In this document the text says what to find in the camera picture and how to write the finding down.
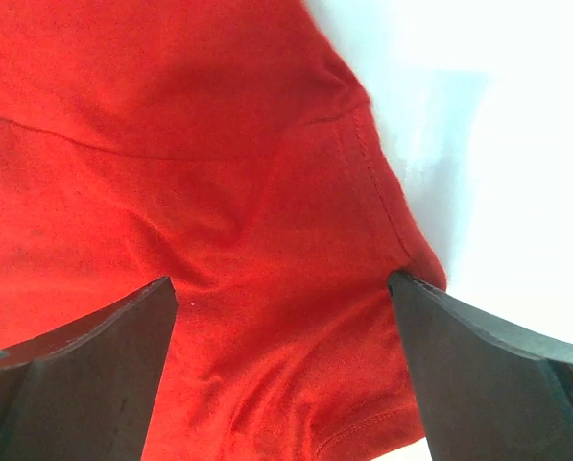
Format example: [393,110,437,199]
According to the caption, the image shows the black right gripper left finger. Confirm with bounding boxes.
[0,277,178,461]

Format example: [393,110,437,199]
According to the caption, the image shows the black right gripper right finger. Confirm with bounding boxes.
[388,272,573,461]

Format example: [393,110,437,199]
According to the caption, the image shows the red t-shirt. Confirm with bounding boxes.
[0,1,445,460]

